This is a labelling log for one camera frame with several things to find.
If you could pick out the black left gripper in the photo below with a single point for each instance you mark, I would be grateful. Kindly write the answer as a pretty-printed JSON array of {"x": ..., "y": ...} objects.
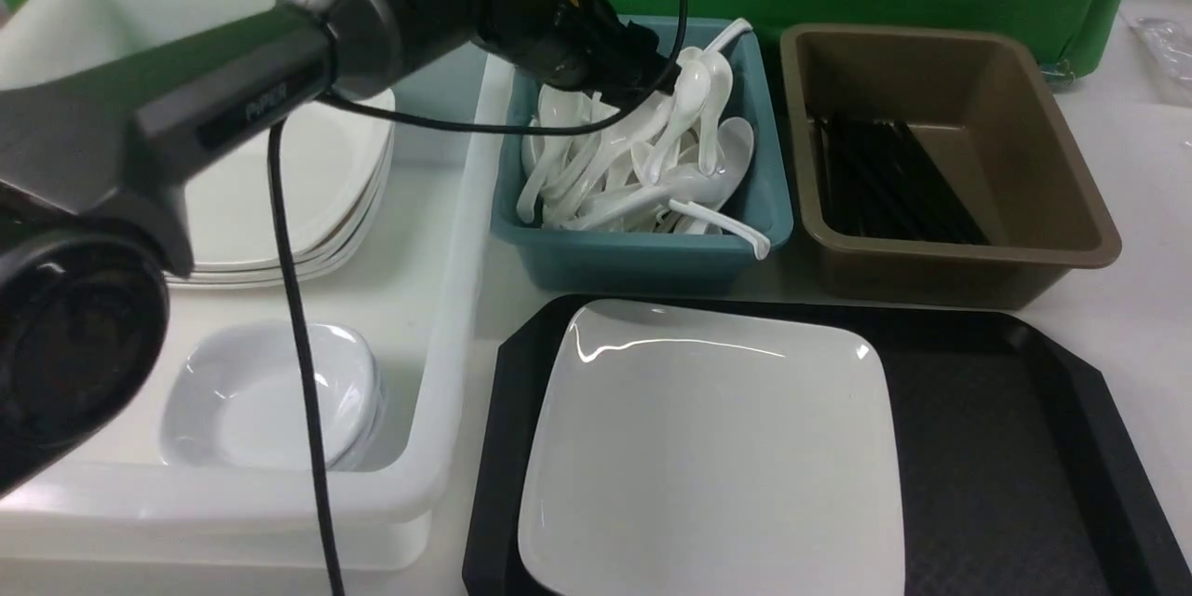
[{"x": 576, "y": 45}]

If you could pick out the large white square plate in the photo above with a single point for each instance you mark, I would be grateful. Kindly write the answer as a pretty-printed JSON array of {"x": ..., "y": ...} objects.
[{"x": 691, "y": 452}]

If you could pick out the white ceramic soup spoon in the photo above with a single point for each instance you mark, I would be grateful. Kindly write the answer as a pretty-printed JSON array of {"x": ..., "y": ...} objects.
[{"x": 690, "y": 92}]

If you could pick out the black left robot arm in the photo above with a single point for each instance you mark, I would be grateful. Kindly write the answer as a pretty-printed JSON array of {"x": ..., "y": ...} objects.
[{"x": 95, "y": 164}]

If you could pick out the pile of white soup spoons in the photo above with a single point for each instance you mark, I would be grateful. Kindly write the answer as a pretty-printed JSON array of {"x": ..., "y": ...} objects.
[{"x": 595, "y": 182}]

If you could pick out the stack of white square plates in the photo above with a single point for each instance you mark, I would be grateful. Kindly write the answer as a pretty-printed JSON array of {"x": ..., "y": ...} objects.
[{"x": 334, "y": 167}]

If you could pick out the teal plastic bin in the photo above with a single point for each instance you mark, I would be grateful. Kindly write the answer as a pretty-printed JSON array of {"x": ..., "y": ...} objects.
[{"x": 595, "y": 262}]

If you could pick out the large white plastic tub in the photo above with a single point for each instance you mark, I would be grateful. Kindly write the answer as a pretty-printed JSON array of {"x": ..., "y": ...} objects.
[{"x": 411, "y": 290}]

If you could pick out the pile of black chopsticks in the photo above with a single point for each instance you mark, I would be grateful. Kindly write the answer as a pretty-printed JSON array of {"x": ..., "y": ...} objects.
[{"x": 878, "y": 181}]

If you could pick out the brown plastic bin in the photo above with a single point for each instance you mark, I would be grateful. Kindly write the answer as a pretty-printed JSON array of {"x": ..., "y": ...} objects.
[{"x": 981, "y": 107}]

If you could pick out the white small bowl in tub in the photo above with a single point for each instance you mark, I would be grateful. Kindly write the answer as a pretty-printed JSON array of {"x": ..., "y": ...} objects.
[{"x": 238, "y": 399}]

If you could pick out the clear plastic wrap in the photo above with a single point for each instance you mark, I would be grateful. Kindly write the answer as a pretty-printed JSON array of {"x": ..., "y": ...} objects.
[{"x": 1169, "y": 44}]

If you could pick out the black plastic serving tray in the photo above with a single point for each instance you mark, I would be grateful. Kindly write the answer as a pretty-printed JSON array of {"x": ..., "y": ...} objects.
[{"x": 1017, "y": 475}]

